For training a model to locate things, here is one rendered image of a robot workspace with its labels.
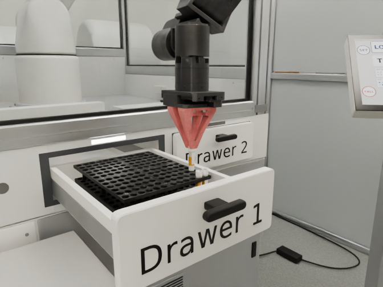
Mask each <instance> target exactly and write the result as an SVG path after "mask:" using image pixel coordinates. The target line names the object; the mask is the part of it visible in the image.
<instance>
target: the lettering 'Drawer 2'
mask: <svg viewBox="0 0 383 287"><path fill-rule="evenodd" d="M244 142H245V143H246V146H247V142H246V141H243V142H242V144H243V143H244ZM246 146H245V147H244V149H245V148H246ZM235 147H237V146H234V147H233V148H232V156H233V151H234V148H235ZM226 149H228V150H229V151H227V152H225V150H226ZM244 149H243V150H242V152H241V154H242V153H246V152H247V151H244ZM225 150H224V153H223V155H224V156H225V153H229V152H230V148H228V147H227V148H225ZM221 152H222V149H221ZM221 152H220V155H219V152H218V150H217V151H216V155H214V151H213V157H214V160H216V157H217V153H218V159H220V158H221ZM207 153H208V154H209V155H207V156H205V157H204V159H203V161H204V162H208V161H210V153H209V152H205V153H204V155H205V154H207ZM188 154H189V153H186V160H188ZM200 155H202V153H201V154H200ZM200 155H199V154H198V164H199V156H200ZM229 156H230V155H228V156H225V157H229ZM206 157H209V159H208V160H207V161H205V158H206Z"/></svg>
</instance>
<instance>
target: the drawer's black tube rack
mask: <svg viewBox="0 0 383 287"><path fill-rule="evenodd" d="M74 169H76V170H77V171H79V172H80V173H82V176H83V177H80V178H75V183H76V184H77V185H79V186H80V187H81V188H82V189H84V190H85V191H86V192H88V193H89V194H90V195H91V196H92V197H94V198H95V199H96V200H97V201H99V202H100V203H101V204H102V205H104V206H105V207H106V208H107V209H109V210H110V211H111V212H114V211H116V210H119V209H122V208H125V207H129V206H133V205H135V204H139V203H143V202H146V201H149V200H153V199H156V198H160V197H163V196H166V195H170V194H174V193H176V192H180V191H183V190H187V189H190V188H193V187H196V184H195V183H194V184H190V185H188V186H184V187H180V188H177V189H174V190H170V191H166V192H162V193H160V194H156V195H152V196H149V197H146V198H142V199H138V200H134V201H131V202H128V203H123V202H121V201H119V197H118V196H120V195H124V194H125V195H127V194H129V193H131V192H135V191H139V190H143V189H146V188H150V187H154V186H158V185H163V184H167V183H169V182H173V181H177V180H180V179H184V178H188V177H192V176H195V171H196V170H195V169H194V171H189V167H187V166H185V165H182V164H180V163H178V162H175V161H172V160H170V159H167V158H165V157H162V156H160V155H157V154H155V153H152V152H149V151H145V152H141V153H135V154H130V155H124V156H120V157H113V158H108V159H102V160H98V161H92V162H87V163H81V164H77V165H74ZM167 185H168V184H167ZM169 186H170V185H169ZM171 187H172V186H171Z"/></svg>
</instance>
